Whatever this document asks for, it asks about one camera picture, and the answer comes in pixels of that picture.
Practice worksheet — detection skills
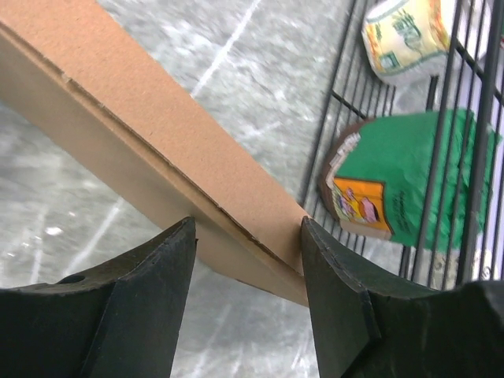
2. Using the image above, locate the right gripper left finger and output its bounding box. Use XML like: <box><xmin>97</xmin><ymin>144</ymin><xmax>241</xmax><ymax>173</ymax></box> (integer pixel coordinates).
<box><xmin>1</xmin><ymin>217</ymin><xmax>197</xmax><ymax>377</ymax></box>

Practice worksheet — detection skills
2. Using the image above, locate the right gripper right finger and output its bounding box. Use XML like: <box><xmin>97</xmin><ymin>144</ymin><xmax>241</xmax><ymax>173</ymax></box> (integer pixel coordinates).
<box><xmin>301</xmin><ymin>217</ymin><xmax>503</xmax><ymax>377</ymax></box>

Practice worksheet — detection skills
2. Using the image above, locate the brown cardboard box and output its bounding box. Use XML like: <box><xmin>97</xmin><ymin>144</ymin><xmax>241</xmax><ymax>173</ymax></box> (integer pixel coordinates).
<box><xmin>1</xmin><ymin>1</ymin><xmax>308</xmax><ymax>305</ymax></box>

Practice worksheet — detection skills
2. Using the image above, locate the black wire basket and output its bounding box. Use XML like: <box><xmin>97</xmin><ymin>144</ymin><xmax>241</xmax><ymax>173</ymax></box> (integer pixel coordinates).
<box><xmin>302</xmin><ymin>1</ymin><xmax>503</xmax><ymax>290</ymax></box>

